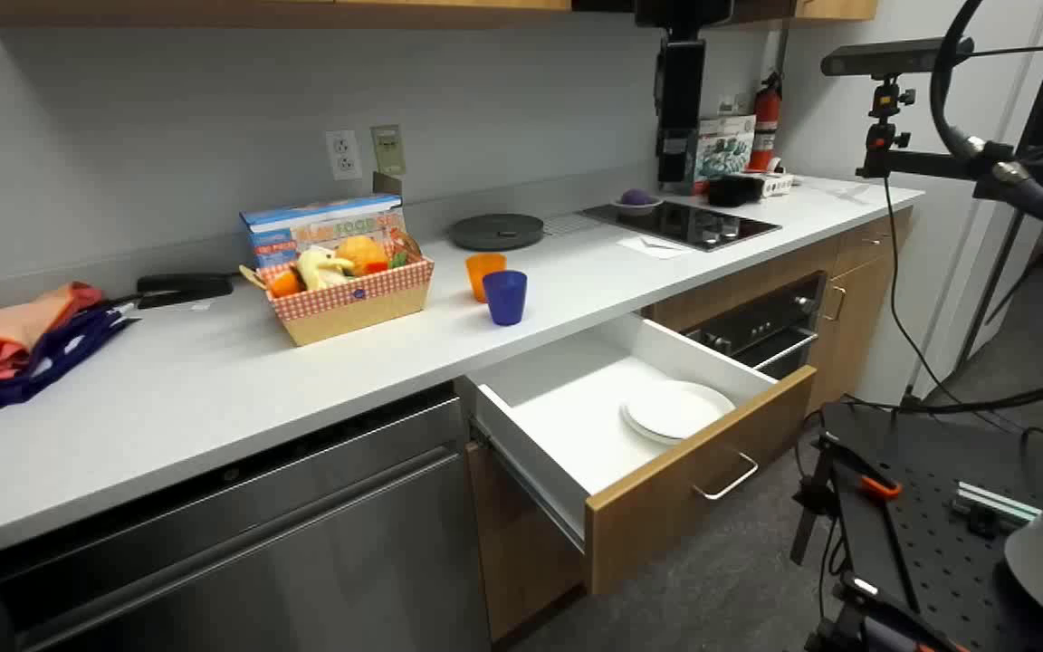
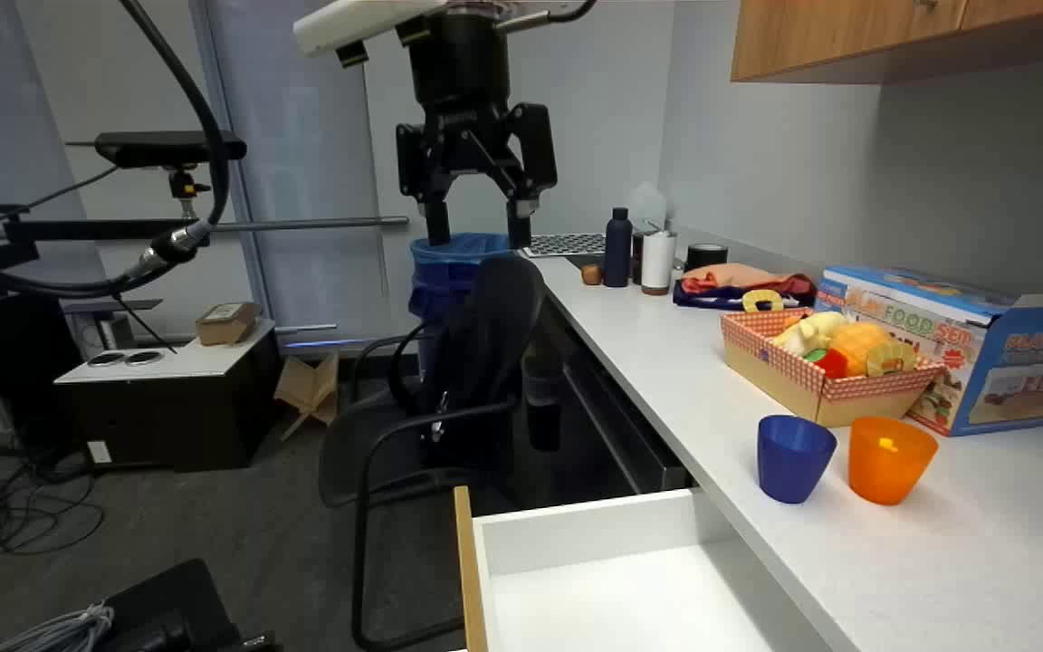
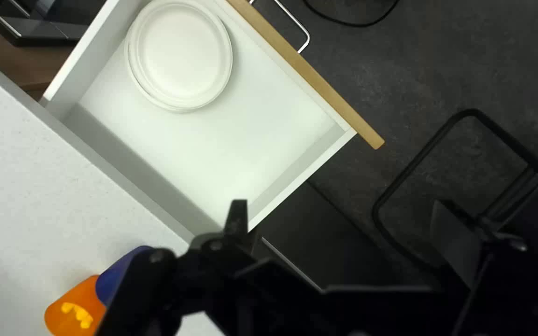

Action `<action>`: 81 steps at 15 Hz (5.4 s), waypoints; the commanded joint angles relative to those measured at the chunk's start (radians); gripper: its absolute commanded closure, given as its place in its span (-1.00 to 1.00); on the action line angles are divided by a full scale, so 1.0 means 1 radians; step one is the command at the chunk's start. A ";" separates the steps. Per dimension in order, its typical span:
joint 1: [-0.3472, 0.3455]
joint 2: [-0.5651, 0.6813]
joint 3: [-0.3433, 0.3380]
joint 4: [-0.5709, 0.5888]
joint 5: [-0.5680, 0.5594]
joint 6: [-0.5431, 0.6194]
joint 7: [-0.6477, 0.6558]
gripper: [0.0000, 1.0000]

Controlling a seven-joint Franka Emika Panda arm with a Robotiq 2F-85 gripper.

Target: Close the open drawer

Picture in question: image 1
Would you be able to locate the white drawer with wooden front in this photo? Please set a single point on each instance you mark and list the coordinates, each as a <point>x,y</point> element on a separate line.
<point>691,481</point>

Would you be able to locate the wooden cabinet door below drawer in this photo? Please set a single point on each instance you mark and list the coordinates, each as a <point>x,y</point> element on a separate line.
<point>524,554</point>

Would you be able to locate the narrow wooden drawer front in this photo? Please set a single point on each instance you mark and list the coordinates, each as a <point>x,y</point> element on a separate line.
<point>869,240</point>

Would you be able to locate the blue plastic cup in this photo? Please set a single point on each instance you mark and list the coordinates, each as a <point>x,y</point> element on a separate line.
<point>506,298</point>

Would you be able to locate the orange plastic cup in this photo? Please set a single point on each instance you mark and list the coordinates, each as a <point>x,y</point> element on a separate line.
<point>478,268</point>

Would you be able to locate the green toy food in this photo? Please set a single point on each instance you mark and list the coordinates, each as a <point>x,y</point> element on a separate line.
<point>399,258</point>

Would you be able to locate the stack of white plates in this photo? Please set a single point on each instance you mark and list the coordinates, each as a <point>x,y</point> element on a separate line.
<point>671,413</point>

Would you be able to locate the purple bowl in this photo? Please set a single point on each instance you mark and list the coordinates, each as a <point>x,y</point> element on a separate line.
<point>638,199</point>

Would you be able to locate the large orange toy food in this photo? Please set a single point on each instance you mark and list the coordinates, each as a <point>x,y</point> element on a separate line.
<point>365,252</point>

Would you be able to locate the checkered cardboard basket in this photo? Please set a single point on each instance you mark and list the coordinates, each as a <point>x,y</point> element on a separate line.
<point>345,307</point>

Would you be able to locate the black induction cooktop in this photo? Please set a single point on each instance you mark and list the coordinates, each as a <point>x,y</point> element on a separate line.
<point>685,223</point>

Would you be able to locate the white and yellow toy food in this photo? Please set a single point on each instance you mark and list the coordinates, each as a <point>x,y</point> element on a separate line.
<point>320,268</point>

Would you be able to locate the black built-in oven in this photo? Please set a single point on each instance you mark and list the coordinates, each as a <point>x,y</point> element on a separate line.
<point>762,324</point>

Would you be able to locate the blue toy packaging box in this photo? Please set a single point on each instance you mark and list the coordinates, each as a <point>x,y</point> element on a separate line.
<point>307,225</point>

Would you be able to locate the small orange toy fruit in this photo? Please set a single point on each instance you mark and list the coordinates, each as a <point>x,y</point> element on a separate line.
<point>285,285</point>

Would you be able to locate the black bowl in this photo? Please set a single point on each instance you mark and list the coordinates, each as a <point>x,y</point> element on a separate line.
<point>737,188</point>

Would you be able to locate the black vertical appliance column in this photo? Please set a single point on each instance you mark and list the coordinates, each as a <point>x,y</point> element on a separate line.
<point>679,109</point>

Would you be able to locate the red fire extinguisher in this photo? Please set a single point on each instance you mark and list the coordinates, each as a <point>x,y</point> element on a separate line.
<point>765,122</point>

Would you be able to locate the narrow wooden cabinet door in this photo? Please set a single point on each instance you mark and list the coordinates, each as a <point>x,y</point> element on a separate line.
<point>848,327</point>

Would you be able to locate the black stapler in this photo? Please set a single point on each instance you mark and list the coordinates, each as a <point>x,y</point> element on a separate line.
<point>184,287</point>

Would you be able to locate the black perforated table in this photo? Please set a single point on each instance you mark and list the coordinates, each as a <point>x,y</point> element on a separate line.
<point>943,566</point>

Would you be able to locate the light aluminium bar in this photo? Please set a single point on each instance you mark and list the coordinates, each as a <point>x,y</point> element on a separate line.
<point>996,501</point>

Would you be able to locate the orange cloth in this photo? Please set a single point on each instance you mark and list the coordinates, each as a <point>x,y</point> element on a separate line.
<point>16,327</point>

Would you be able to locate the grey wall switch plate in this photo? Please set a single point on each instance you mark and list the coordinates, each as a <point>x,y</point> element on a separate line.
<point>386,151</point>

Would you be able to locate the white wall outlet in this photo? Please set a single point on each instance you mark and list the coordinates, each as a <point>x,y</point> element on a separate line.
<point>345,153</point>

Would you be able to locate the black camera tripod head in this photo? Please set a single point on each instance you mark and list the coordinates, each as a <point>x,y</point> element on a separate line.
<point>887,122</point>

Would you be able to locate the black stereo camera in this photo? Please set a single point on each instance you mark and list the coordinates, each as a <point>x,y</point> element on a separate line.
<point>887,55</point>

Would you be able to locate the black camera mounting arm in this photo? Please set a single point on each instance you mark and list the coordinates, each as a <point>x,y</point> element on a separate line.
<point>1031,186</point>

